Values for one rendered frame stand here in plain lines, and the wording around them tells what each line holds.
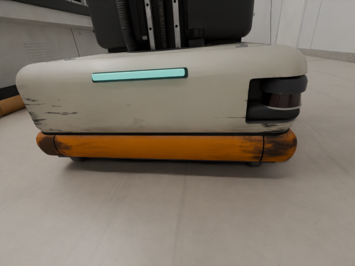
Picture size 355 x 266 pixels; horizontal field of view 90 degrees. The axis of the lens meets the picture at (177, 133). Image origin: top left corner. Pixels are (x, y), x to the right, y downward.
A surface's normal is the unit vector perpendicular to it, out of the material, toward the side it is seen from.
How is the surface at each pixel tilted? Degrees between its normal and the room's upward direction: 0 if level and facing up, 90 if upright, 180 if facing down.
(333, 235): 0
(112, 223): 0
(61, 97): 90
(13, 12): 90
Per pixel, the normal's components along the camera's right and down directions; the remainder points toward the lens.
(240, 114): -0.15, 0.46
